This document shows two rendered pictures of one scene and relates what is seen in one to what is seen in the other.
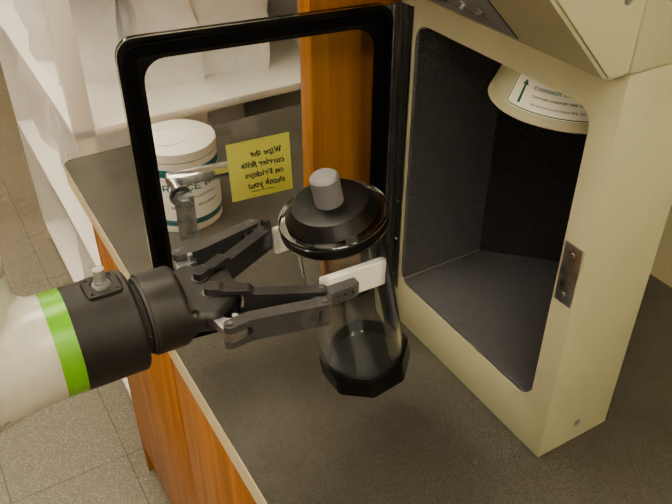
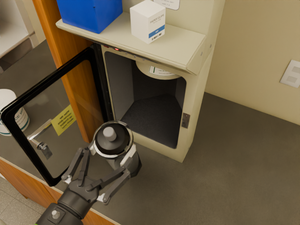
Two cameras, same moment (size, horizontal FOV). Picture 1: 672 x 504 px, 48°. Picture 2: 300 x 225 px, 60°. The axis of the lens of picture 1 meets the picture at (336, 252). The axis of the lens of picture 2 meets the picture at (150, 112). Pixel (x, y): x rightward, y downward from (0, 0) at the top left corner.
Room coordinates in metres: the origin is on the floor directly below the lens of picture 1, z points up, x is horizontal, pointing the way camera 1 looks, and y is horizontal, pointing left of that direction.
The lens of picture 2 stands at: (0.23, 0.12, 1.83)
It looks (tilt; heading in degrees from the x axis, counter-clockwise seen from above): 51 degrees down; 328
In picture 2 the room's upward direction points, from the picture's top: straight up
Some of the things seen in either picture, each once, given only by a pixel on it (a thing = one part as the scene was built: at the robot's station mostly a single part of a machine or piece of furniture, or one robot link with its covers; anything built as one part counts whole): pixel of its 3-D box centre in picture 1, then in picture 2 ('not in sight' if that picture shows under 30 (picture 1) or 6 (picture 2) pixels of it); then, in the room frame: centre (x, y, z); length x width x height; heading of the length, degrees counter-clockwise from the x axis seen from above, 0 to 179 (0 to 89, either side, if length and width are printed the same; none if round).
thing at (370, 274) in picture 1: (352, 280); (128, 156); (0.56, -0.02, 1.21); 0.07 x 0.01 x 0.03; 120
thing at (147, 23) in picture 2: not in sight; (147, 21); (0.64, -0.13, 1.54); 0.05 x 0.05 x 0.06; 14
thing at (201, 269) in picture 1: (234, 261); (84, 168); (0.59, 0.10, 1.21); 0.11 x 0.01 x 0.04; 148
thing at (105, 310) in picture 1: (106, 324); (60, 222); (0.49, 0.20, 1.22); 0.09 x 0.06 x 0.12; 31
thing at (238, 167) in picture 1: (270, 185); (69, 123); (0.77, 0.08, 1.19); 0.30 x 0.01 x 0.40; 113
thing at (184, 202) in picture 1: (185, 215); (45, 151); (0.72, 0.17, 1.18); 0.02 x 0.02 x 0.06; 23
